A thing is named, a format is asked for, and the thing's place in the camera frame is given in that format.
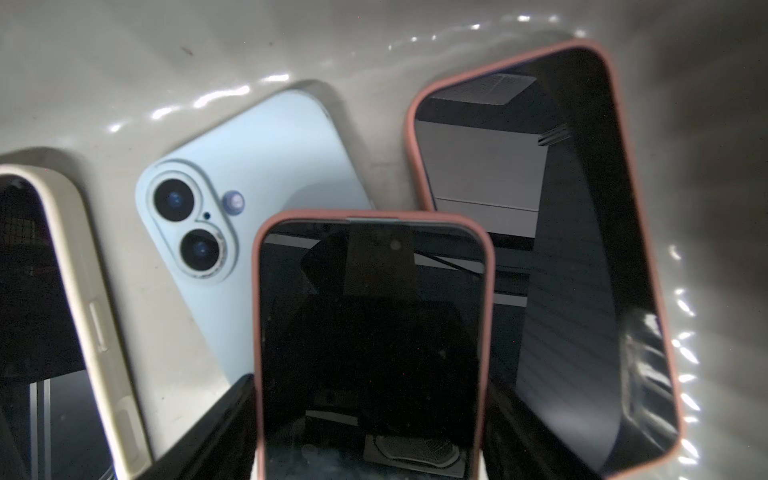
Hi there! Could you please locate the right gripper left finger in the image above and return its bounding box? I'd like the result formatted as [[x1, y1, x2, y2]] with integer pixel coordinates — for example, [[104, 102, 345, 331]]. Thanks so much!
[[140, 374, 257, 479]]

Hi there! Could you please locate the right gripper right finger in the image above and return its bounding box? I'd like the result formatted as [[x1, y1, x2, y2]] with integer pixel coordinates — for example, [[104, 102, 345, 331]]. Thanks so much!
[[483, 381, 600, 480]]

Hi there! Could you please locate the black phone pink case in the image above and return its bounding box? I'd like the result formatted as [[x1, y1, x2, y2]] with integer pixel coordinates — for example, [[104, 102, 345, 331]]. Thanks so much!
[[405, 40, 683, 479], [252, 210, 495, 479]]

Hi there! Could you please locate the light blue phone back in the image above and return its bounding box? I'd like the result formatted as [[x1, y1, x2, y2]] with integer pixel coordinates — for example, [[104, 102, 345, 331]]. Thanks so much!
[[135, 89, 372, 381]]

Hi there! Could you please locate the beige plastic storage tray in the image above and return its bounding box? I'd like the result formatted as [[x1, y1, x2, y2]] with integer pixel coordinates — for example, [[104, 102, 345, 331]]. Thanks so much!
[[1, 1, 767, 479]]

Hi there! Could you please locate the black phone cream case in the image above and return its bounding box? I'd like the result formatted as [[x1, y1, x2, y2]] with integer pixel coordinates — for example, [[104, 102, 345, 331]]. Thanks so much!
[[1, 164, 153, 479]]

